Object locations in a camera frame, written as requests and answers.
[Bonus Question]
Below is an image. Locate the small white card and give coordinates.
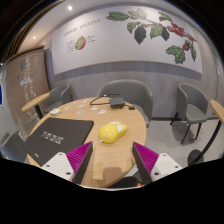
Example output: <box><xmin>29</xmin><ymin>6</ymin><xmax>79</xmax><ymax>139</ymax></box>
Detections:
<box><xmin>77</xmin><ymin>110</ymin><xmax>84</xmax><ymax>115</ymax></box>
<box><xmin>98</xmin><ymin>110</ymin><xmax>106</xmax><ymax>114</ymax></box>

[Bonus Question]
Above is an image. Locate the black cable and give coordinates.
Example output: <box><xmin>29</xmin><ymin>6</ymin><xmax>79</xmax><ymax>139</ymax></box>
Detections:
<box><xmin>89</xmin><ymin>93</ymin><xmax>122</xmax><ymax>107</ymax></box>

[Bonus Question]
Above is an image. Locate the black box device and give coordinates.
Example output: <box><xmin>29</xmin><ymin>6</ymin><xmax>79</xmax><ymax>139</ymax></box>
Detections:
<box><xmin>109</xmin><ymin>97</ymin><xmax>125</xmax><ymax>107</ymax></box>

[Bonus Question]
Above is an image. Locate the grey chair near left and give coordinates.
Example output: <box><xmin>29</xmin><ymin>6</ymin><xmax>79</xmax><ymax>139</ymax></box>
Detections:
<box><xmin>0</xmin><ymin>132</ymin><xmax>28</xmax><ymax>163</ymax></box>

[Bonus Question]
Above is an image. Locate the grey chair behind table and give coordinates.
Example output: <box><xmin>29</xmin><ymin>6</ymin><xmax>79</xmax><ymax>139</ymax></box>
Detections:
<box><xmin>97</xmin><ymin>79</ymin><xmax>153</xmax><ymax>127</ymax></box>

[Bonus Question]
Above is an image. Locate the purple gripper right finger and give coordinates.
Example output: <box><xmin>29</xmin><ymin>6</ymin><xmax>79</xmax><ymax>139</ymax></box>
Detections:
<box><xmin>131</xmin><ymin>141</ymin><xmax>184</xmax><ymax>186</ymax></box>

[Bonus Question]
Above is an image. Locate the small round side table left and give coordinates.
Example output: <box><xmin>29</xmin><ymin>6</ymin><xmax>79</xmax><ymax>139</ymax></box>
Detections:
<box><xmin>21</xmin><ymin>93</ymin><xmax>50</xmax><ymax>119</ymax></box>

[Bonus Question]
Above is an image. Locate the grey chair on right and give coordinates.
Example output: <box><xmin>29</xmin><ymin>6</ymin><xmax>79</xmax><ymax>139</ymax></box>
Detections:
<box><xmin>171</xmin><ymin>83</ymin><xmax>208</xmax><ymax>140</ymax></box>

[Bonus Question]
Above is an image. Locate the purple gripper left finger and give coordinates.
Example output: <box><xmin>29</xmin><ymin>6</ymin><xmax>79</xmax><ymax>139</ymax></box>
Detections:
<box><xmin>41</xmin><ymin>140</ymin><xmax>94</xmax><ymax>185</ymax></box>

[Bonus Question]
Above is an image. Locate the yellow computer mouse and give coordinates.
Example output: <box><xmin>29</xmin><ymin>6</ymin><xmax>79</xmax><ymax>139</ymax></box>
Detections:
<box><xmin>98</xmin><ymin>121</ymin><xmax>128</xmax><ymax>144</ymax></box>

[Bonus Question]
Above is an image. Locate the white small box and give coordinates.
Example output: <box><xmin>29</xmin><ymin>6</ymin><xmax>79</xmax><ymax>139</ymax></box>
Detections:
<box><xmin>50</xmin><ymin>108</ymin><xmax>61</xmax><ymax>116</ymax></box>

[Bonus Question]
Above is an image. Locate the grey chair on left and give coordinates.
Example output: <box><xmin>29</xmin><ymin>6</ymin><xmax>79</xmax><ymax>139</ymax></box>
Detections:
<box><xmin>44</xmin><ymin>84</ymin><xmax>72</xmax><ymax>113</ymax></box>

